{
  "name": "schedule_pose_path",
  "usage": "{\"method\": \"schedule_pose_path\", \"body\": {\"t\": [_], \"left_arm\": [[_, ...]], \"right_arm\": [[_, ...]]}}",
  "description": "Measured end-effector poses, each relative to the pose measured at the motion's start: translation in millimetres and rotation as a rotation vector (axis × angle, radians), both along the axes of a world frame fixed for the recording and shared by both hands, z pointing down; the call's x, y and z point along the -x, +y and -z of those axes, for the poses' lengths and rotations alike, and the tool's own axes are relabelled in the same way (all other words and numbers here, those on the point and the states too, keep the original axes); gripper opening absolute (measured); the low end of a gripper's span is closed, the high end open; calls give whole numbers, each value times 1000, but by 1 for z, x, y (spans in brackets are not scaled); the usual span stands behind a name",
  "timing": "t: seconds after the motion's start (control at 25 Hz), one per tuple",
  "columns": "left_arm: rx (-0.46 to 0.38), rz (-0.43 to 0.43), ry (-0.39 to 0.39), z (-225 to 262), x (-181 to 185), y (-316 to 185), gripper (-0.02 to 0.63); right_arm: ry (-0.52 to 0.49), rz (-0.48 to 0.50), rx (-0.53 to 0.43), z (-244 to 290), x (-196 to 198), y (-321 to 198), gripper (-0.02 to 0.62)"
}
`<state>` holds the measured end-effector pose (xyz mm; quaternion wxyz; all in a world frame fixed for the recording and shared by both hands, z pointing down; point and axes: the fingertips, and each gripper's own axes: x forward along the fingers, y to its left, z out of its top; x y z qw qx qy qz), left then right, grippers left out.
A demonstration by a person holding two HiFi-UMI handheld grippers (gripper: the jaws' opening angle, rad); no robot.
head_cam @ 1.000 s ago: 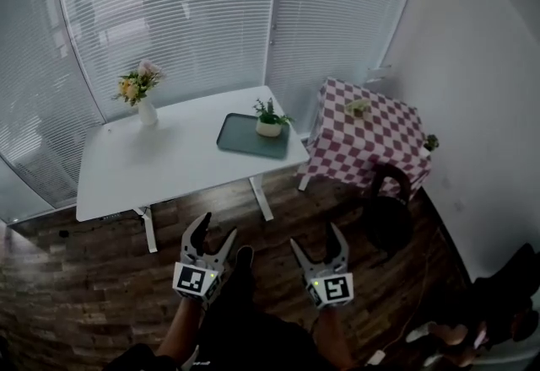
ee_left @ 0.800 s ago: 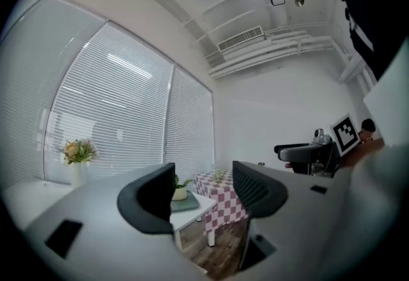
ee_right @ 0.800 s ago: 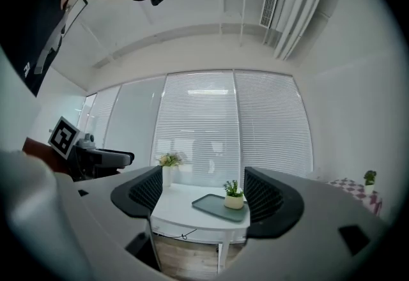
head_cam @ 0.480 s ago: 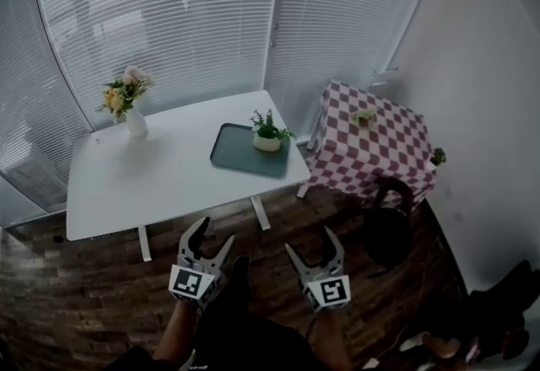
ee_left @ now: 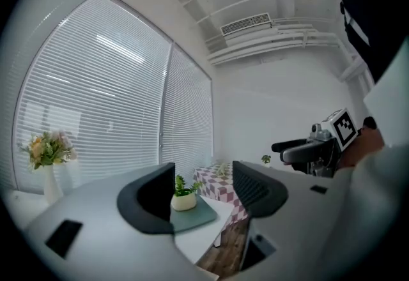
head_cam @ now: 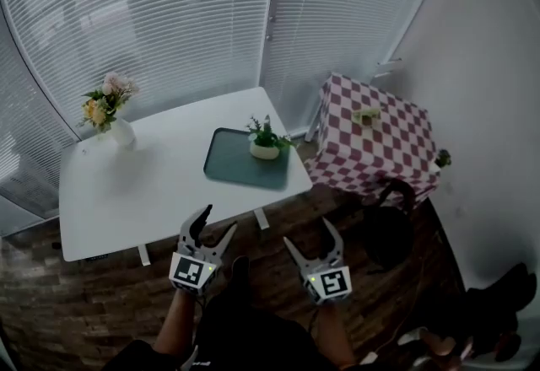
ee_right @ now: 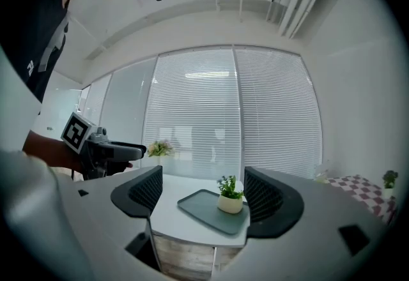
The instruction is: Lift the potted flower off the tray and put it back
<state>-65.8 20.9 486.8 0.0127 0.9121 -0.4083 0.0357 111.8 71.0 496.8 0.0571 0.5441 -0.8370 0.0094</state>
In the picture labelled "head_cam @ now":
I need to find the table with checkered cloth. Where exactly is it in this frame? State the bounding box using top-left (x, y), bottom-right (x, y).
top-left (304, 73), bottom-right (440, 210)

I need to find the person's black clothing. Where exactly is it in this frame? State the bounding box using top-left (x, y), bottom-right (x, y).
top-left (103, 288), bottom-right (381, 371)

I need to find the small potted green plant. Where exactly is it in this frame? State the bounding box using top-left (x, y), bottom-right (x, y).
top-left (246, 114), bottom-right (296, 161)

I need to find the small pale green plant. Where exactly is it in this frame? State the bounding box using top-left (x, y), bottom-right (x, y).
top-left (352, 105), bottom-right (383, 126)

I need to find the dark green tray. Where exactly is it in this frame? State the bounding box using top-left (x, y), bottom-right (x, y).
top-left (203, 126), bottom-right (292, 192)

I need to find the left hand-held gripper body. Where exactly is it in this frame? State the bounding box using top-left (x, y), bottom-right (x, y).
top-left (168, 240), bottom-right (223, 293)

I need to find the white table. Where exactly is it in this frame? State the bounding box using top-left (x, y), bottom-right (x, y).
top-left (58, 86), bottom-right (314, 267)

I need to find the white vase with flower bouquet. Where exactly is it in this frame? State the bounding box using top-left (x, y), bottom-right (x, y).
top-left (75, 72), bottom-right (140, 151)

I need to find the person's right forearm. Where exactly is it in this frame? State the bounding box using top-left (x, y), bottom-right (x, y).
top-left (314, 302), bottom-right (355, 368)

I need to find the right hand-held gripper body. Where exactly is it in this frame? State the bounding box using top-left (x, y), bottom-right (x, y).
top-left (300, 261), bottom-right (354, 306)

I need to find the person's left forearm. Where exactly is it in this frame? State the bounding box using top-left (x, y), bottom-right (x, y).
top-left (152, 288), bottom-right (199, 358)

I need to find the person's left black shoe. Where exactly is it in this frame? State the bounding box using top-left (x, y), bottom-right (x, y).
top-left (231, 255), bottom-right (251, 290)

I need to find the white window blind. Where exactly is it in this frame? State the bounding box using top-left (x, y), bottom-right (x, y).
top-left (259, 0), bottom-right (451, 137)
top-left (0, 23), bottom-right (81, 221)
top-left (0, 0), bottom-right (279, 138)

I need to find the black bag on floor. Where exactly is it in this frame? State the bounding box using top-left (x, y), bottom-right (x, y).
top-left (363, 177), bottom-right (417, 276)

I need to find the white metal rack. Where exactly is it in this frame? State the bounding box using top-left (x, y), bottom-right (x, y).
top-left (375, 58), bottom-right (402, 79)

